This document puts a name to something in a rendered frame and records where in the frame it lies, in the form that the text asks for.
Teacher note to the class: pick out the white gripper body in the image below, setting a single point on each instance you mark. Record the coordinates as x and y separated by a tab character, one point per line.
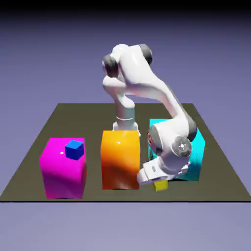
150	172

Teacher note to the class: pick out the small yellow cube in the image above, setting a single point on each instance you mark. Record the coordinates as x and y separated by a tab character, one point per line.
161	185

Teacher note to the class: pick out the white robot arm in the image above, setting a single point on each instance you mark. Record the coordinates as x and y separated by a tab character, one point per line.
145	78

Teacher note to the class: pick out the small blue cube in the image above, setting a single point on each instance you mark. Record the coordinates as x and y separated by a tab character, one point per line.
74	150

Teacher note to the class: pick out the large orange box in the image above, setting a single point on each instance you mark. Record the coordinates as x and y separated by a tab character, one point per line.
119	158

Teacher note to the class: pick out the large cyan box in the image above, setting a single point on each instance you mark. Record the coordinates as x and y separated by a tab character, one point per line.
196	156

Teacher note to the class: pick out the large magenta box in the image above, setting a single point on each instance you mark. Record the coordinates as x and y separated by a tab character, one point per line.
62	172

